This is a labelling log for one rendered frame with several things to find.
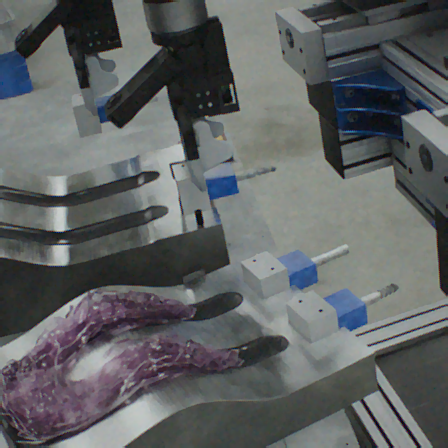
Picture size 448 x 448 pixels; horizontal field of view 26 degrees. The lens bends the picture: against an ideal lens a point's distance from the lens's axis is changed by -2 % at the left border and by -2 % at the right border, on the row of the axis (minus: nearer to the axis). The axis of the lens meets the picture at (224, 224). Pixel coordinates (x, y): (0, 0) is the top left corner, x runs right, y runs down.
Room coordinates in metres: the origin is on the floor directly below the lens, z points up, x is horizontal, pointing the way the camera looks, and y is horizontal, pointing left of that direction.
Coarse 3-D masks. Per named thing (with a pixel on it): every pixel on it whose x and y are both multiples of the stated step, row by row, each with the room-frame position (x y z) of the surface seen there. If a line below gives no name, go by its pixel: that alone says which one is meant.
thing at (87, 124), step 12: (72, 96) 1.45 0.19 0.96; (108, 96) 1.45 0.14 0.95; (156, 96) 1.43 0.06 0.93; (84, 108) 1.41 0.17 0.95; (96, 108) 1.41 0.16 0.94; (84, 120) 1.41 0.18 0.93; (96, 120) 1.41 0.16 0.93; (108, 120) 1.41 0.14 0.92; (84, 132) 1.41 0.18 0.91; (96, 132) 1.41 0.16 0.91
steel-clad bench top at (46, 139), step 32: (32, 96) 1.92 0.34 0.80; (64, 96) 1.88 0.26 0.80; (160, 96) 1.77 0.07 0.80; (0, 128) 1.78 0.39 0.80; (32, 128) 1.75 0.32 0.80; (64, 128) 1.71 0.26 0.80; (128, 128) 1.65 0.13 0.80; (160, 128) 1.62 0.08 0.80; (224, 128) 1.56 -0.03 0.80; (0, 160) 1.63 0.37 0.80; (32, 160) 1.60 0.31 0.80; (64, 160) 1.57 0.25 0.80; (96, 160) 1.54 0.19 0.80; (224, 224) 1.23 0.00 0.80; (256, 224) 1.22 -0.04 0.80
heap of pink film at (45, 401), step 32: (64, 320) 0.90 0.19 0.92; (96, 320) 0.88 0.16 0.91; (128, 320) 0.89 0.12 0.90; (160, 320) 0.90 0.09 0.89; (32, 352) 0.88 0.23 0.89; (64, 352) 0.86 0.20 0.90; (128, 352) 0.81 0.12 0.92; (160, 352) 0.80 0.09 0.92; (192, 352) 0.82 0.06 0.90; (224, 352) 0.84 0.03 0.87; (0, 384) 0.84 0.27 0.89; (32, 384) 0.81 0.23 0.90; (64, 384) 0.80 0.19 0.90; (96, 384) 0.79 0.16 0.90; (128, 384) 0.77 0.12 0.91; (32, 416) 0.78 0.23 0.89; (64, 416) 0.76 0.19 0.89; (96, 416) 0.76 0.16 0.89
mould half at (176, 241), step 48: (48, 192) 1.27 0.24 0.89; (144, 192) 1.21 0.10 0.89; (0, 240) 1.10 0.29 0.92; (96, 240) 1.11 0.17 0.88; (144, 240) 1.08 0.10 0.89; (192, 240) 1.08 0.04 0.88; (0, 288) 1.06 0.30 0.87; (48, 288) 1.07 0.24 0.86; (96, 288) 1.07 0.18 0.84; (0, 336) 1.06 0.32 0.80
